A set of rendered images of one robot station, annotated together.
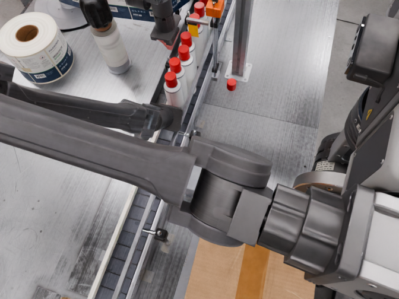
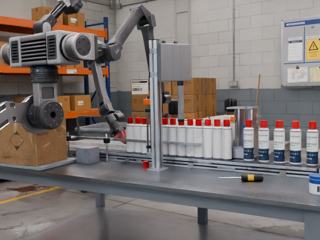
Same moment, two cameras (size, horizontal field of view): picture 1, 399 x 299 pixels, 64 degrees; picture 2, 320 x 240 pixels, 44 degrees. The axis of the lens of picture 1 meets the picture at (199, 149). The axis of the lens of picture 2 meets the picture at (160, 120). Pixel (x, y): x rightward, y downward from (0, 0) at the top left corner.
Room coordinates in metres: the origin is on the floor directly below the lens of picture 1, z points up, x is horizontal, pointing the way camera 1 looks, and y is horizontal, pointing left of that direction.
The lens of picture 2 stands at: (1.05, -2.22, 1.25)
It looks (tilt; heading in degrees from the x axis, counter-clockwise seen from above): 5 degrees down; 98
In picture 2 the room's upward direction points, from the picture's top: 1 degrees counter-clockwise
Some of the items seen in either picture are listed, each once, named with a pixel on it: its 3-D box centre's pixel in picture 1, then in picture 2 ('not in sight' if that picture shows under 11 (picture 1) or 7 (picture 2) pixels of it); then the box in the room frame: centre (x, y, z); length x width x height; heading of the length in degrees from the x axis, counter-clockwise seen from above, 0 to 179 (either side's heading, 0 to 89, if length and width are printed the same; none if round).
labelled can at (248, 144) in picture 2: not in sight; (248, 140); (1.23, -0.22, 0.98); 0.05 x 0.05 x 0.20
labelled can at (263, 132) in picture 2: not in sight; (263, 141); (1.30, -0.25, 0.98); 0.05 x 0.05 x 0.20
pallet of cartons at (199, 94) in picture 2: not in sight; (174, 123); (0.46, 4.02, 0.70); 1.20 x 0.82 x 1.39; 157
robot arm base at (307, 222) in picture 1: (304, 226); not in sight; (0.06, -0.10, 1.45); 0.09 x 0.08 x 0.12; 151
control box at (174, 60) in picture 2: not in sight; (171, 63); (0.85, -0.15, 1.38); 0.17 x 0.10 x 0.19; 32
